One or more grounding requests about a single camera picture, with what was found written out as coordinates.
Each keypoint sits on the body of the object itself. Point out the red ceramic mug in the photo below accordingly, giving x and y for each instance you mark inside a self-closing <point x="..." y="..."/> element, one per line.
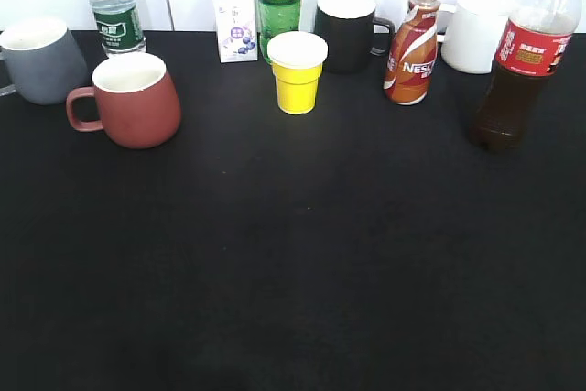
<point x="136" y="99"/>

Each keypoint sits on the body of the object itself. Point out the cola bottle red label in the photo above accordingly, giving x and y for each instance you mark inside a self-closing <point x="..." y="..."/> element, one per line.
<point x="531" y="47"/>

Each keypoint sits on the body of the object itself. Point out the yellow paper cup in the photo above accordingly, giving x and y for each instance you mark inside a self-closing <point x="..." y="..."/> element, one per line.
<point x="297" y="59"/>

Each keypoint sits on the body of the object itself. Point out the black ceramic mug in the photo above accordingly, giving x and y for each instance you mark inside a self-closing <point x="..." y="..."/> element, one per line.
<point x="347" y="26"/>

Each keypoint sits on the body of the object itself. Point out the brown nescafe coffee bottle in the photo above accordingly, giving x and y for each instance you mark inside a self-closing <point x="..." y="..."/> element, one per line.
<point x="413" y="54"/>

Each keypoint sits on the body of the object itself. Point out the white yogurt drink carton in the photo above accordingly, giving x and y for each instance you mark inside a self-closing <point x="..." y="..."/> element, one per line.
<point x="236" y="30"/>

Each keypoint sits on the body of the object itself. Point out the white ceramic mug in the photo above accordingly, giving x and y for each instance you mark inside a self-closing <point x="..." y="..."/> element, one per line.
<point x="472" y="35"/>

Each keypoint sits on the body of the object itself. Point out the clear water bottle green label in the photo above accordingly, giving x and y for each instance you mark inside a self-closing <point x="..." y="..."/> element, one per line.
<point x="119" y="27"/>

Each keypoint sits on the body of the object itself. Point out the grey ceramic mug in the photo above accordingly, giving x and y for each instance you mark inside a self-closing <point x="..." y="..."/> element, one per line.
<point x="43" y="60"/>

